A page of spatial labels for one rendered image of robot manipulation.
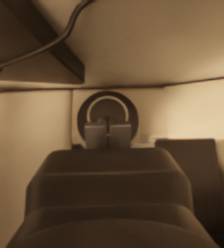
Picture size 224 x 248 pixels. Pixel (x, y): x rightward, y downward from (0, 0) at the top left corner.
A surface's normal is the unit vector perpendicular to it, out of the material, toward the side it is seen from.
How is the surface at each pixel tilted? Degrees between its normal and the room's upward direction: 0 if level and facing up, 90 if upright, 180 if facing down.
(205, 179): 90
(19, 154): 90
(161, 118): 90
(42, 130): 90
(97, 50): 0
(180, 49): 0
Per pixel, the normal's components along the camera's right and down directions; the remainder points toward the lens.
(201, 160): 0.01, -0.22
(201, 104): -0.31, -0.21
